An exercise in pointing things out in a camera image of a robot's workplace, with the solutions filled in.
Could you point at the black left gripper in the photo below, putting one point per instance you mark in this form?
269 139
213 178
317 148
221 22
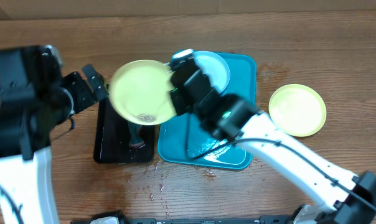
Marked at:
97 84

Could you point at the teal plastic tray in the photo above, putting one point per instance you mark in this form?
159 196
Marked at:
212 140

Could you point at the light blue plate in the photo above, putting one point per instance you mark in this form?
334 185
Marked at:
215 67

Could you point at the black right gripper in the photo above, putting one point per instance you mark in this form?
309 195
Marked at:
178 105

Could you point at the black rectangular water tray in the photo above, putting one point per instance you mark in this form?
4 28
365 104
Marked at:
112 139

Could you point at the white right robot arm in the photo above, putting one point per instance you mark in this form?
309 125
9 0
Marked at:
338 194

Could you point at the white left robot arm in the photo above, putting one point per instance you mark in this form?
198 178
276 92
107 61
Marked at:
35 97

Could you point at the dark hourglass sponge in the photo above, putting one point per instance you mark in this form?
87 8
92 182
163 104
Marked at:
136 140

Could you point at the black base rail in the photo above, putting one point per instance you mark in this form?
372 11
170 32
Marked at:
118 217

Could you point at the yellow plate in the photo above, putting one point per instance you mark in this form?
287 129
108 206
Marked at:
297 109
139 92

